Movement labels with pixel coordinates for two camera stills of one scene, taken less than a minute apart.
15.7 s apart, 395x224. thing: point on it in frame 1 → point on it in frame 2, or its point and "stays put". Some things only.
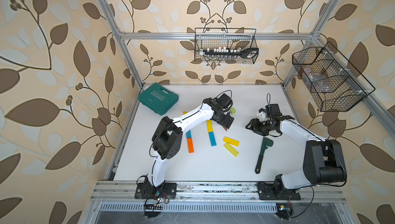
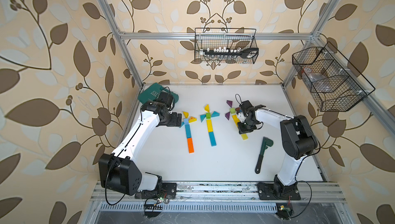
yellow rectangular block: [209, 124] stays put
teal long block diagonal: [189, 134] stays put
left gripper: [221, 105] → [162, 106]
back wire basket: [226, 45] stays put
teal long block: [212, 138] stays put
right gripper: [254, 126] → [242, 130]
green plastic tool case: [158, 98] stays put
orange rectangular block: [190, 145] stays put
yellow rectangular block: [231, 141] → [236, 119]
